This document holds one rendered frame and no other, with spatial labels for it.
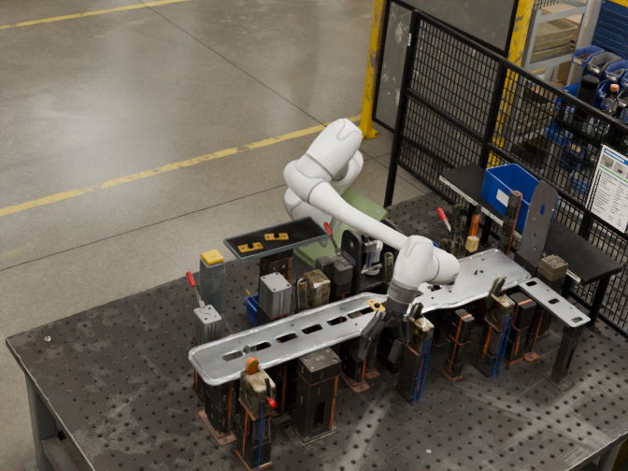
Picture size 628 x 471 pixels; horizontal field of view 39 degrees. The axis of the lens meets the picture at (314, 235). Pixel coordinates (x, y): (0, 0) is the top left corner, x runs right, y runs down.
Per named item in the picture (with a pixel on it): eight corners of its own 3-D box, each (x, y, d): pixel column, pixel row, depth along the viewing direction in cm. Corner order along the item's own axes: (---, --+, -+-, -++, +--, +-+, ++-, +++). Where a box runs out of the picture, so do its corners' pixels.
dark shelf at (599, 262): (582, 287, 340) (584, 280, 338) (435, 178, 402) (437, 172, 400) (621, 272, 351) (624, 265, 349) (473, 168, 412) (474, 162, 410)
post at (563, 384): (561, 392, 334) (580, 333, 318) (540, 374, 342) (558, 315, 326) (573, 386, 337) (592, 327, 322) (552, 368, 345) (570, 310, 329)
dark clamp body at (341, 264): (329, 356, 341) (338, 275, 320) (310, 335, 350) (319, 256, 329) (352, 348, 346) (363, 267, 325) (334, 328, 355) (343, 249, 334)
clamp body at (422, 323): (407, 408, 321) (421, 335, 302) (388, 387, 329) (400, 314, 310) (427, 400, 325) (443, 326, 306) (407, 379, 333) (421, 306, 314)
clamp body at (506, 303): (486, 383, 335) (504, 310, 316) (465, 363, 343) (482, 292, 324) (504, 376, 340) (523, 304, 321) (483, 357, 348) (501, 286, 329)
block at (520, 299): (507, 368, 343) (522, 311, 327) (489, 351, 351) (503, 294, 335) (526, 361, 348) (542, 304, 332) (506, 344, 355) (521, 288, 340)
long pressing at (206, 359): (213, 393, 278) (213, 390, 277) (182, 350, 293) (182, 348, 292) (535, 278, 344) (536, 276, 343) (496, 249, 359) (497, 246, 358)
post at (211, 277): (205, 364, 331) (206, 268, 307) (196, 352, 336) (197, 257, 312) (223, 358, 335) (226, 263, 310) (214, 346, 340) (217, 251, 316)
